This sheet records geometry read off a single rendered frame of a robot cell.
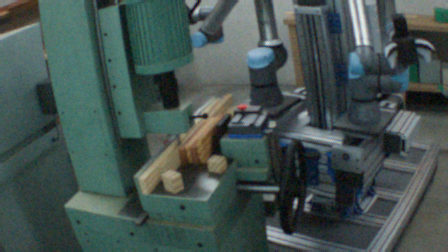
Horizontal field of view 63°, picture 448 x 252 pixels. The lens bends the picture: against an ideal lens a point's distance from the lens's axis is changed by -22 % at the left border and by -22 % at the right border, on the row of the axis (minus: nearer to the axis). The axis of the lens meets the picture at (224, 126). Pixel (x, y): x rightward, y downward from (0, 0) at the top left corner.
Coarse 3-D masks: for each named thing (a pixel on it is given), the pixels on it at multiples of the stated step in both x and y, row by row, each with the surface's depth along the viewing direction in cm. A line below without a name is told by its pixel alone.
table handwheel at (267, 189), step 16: (288, 160) 121; (304, 160) 140; (288, 176) 119; (304, 176) 142; (240, 192) 137; (256, 192) 134; (272, 192) 133; (288, 192) 119; (304, 192) 142; (288, 208) 120; (288, 224) 121
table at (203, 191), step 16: (192, 176) 129; (208, 176) 128; (224, 176) 128; (240, 176) 135; (256, 176) 133; (160, 192) 123; (192, 192) 121; (208, 192) 120; (224, 192) 128; (144, 208) 125; (160, 208) 123; (176, 208) 121; (192, 208) 119; (208, 208) 117
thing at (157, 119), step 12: (156, 108) 135; (180, 108) 132; (192, 108) 135; (144, 120) 135; (156, 120) 134; (168, 120) 132; (180, 120) 131; (192, 120) 136; (156, 132) 136; (168, 132) 134; (180, 132) 133
